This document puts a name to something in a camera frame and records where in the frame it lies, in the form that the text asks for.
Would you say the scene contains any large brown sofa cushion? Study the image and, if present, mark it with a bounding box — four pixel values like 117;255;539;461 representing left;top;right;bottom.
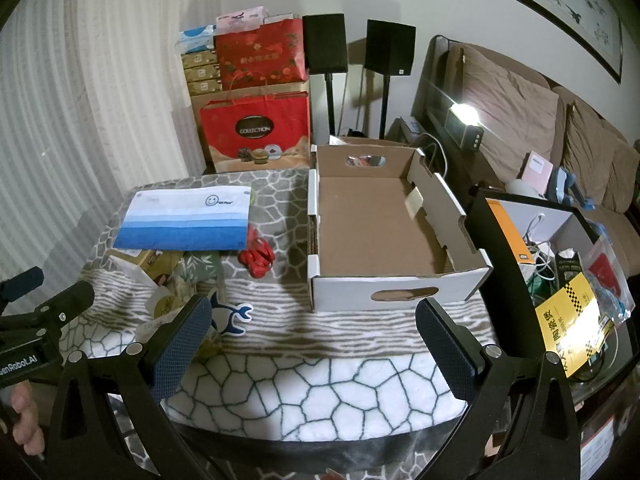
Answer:
462;45;561;171

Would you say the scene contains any white round object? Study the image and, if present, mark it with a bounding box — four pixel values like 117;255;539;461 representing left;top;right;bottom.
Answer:
505;179;548;201

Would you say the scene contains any white brown cardboard box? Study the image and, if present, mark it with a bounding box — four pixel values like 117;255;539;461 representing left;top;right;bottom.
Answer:
306;144;493;315

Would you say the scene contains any red packet in clear bag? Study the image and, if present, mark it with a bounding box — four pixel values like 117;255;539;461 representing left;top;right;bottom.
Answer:
582;237;636;321

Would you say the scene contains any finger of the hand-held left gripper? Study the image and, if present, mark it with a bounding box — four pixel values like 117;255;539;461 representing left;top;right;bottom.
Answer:
0;267;45;302
32;281;96;328

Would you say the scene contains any brown sofa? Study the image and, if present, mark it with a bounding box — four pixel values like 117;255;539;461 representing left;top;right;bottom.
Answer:
410;35;640;261

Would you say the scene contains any clear pastry packet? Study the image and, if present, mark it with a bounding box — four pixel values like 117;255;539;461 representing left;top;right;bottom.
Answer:
135;290;221;361

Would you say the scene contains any pink box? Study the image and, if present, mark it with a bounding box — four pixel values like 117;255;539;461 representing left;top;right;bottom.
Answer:
520;151;555;193

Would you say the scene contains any black speaker stand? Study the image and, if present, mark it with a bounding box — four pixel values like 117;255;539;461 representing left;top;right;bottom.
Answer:
378;75;392;140
326;73;337;141

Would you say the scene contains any pink tissue pack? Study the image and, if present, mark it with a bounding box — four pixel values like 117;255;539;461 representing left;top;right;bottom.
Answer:
216;6;268;31

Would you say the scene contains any black storage bin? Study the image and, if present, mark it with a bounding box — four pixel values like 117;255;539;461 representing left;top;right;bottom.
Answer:
470;187;640;411

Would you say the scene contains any blue white whale sticker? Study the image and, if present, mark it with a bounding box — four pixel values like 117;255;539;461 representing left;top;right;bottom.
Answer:
207;290;256;336

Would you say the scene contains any black carton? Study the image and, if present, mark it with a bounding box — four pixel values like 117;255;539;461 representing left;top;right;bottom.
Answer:
555;250;583;291

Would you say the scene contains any gold flat box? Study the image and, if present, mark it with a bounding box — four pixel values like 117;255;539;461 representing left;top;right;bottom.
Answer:
187;79;223;97
184;65;221;82
181;50;220;68

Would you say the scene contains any orange white box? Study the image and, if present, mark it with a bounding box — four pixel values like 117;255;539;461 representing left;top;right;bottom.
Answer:
487;199;536;266

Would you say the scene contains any red cable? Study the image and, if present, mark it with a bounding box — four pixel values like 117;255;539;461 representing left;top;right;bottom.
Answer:
237;225;277;278

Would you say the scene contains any red gift bag with pastries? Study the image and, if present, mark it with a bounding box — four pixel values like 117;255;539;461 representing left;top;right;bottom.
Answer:
199;92;312;173

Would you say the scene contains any yellow checkered packet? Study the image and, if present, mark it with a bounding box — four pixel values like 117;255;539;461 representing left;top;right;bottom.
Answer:
535;272;616;376

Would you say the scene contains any bright desk lamp clock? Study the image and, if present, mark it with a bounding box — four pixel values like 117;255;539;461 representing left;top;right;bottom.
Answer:
447;102;483;151

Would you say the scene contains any red floral gift bag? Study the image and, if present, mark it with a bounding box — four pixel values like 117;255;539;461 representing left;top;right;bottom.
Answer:
214;17;308;92

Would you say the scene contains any white cable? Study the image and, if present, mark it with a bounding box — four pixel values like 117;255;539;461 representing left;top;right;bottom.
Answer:
520;212;558;281
417;132;448;178

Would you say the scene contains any gold snack box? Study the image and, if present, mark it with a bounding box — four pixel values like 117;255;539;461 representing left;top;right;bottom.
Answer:
105;249;183;286

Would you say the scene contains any bamboo print packet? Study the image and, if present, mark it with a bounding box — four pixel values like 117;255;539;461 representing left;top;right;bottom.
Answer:
172;252;226;301

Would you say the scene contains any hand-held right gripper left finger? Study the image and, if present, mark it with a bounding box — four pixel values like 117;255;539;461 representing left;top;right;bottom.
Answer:
35;296;214;480

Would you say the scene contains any blue toy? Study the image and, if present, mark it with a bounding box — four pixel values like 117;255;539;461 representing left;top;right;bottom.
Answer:
547;167;596;208

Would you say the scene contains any person's left hand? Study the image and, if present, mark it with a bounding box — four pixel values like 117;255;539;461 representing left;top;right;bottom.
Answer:
0;380;47;458

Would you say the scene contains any blue tissue pack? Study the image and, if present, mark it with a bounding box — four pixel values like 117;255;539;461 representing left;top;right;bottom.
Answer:
175;24;217;55

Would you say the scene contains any small brown sofa cushion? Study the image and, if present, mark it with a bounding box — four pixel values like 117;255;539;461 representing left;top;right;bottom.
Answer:
562;100;631;211

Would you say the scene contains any blue striped zip pouch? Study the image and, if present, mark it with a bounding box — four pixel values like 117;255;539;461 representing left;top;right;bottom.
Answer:
112;186;252;252

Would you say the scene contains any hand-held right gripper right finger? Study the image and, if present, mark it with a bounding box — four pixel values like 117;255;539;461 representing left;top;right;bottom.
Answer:
416;299;596;480

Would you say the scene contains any black speaker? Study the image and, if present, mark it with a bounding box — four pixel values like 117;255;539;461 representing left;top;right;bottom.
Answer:
363;19;417;77
302;14;348;75

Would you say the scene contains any grey white printed blanket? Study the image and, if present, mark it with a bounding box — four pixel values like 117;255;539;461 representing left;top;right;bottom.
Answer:
57;167;501;443

